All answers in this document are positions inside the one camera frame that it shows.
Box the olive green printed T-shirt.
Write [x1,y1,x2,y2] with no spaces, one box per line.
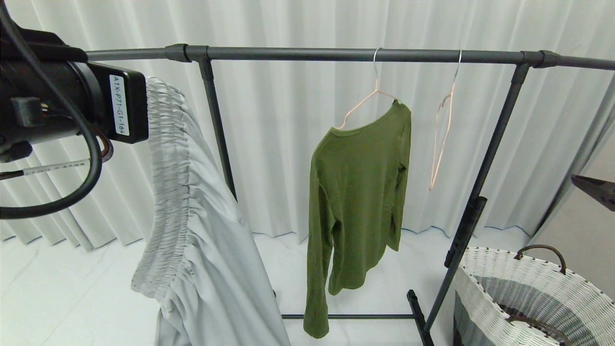
[303,100,412,339]

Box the black clothes rack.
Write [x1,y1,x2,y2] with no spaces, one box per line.
[86,43,615,346]

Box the pink clothes hanger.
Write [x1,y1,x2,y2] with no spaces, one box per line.
[335,48,399,131]
[429,49,463,192]

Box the white curtain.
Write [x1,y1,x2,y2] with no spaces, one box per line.
[0,0,615,253]

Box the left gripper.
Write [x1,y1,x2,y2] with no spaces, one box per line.
[0,60,148,147]

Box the white laundry basket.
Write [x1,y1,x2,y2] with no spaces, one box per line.
[453,244,615,346]

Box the pale grey garment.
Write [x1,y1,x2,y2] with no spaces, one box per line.
[131,77,291,346]

